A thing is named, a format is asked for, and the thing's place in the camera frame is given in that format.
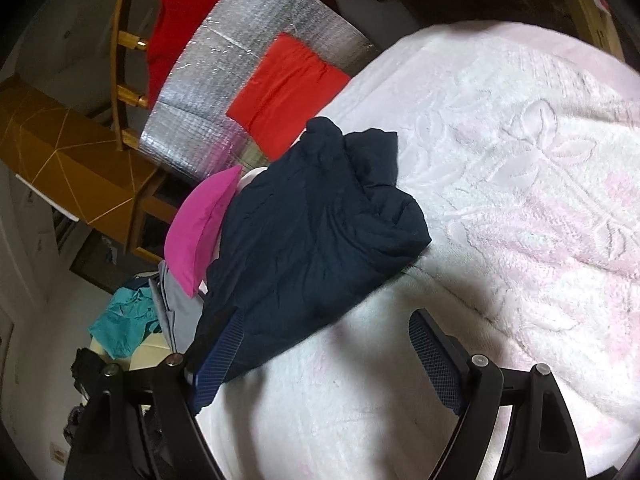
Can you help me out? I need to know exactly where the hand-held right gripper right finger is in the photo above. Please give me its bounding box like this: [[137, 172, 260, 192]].
[[407, 308, 587, 480]]

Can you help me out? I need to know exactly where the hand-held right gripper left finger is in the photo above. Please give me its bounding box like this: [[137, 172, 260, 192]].
[[65, 310, 248, 480]]

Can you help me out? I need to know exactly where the white floral blanket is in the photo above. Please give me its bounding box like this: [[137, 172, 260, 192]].
[[195, 20, 640, 480]]

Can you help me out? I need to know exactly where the magenta pillow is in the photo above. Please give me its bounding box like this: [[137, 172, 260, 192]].
[[164, 165, 243, 297]]

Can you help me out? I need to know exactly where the red pillow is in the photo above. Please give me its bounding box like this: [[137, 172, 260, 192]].
[[226, 32, 351, 161]]

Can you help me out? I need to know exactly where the navy zip jacket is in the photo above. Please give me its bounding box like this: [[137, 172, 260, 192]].
[[192, 116, 432, 386]]

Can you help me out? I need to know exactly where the silver foil insulation mat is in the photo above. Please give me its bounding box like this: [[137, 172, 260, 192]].
[[139, 0, 376, 181]]

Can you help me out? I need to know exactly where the red cloth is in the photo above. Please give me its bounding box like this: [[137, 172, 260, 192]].
[[146, 0, 251, 106]]

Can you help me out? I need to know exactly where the grey garment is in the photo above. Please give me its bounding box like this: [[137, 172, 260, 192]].
[[157, 260, 211, 356]]

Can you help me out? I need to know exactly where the teal garment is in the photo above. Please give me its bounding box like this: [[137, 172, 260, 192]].
[[89, 285, 163, 360]]

